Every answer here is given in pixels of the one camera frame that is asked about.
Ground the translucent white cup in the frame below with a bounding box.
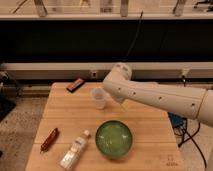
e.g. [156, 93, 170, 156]
[91, 88, 106, 109]

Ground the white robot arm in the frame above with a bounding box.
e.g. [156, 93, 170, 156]
[103, 63, 213, 127]

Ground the brown rectangular block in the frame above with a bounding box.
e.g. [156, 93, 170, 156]
[66, 78, 85, 93]

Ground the green glass bowl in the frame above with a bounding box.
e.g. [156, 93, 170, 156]
[95, 120, 133, 159]

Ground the red pocket knife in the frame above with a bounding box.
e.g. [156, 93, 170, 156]
[40, 128, 59, 152]

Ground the blue connector box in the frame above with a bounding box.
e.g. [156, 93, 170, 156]
[168, 113, 184, 128]

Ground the clear plastic bottle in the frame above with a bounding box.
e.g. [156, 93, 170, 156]
[60, 130, 90, 171]

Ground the white wall outlet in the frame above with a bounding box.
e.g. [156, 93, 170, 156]
[91, 71, 98, 79]

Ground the black hanging cable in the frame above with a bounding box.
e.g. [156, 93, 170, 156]
[121, 9, 145, 64]

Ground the black cable bundle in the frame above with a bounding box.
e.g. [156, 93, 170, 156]
[173, 119, 209, 171]

